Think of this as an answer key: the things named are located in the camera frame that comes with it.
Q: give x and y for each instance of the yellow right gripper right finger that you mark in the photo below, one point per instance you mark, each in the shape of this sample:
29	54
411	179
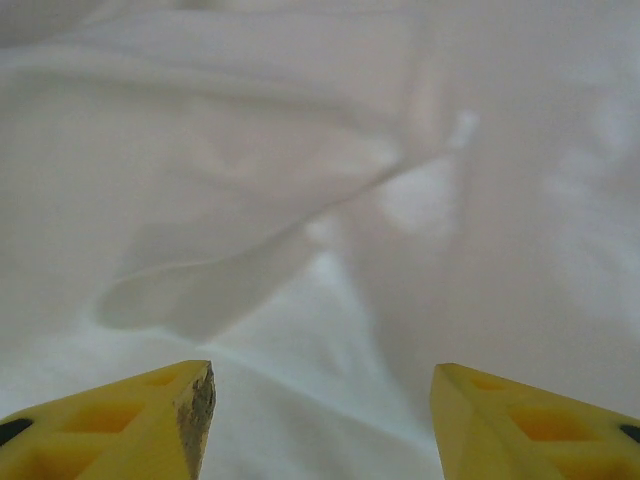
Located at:
525	440

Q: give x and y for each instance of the white t-shirt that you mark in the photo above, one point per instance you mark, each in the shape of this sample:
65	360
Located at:
200	150

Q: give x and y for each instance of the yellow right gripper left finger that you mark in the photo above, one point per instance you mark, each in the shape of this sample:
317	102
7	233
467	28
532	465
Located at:
100	440

